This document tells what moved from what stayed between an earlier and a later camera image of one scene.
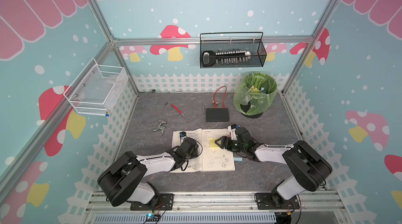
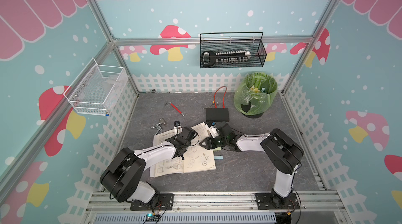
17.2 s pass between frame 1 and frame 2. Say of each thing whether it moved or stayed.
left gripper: moved
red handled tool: stayed
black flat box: stayed
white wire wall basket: stayed
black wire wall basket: stayed
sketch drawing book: moved
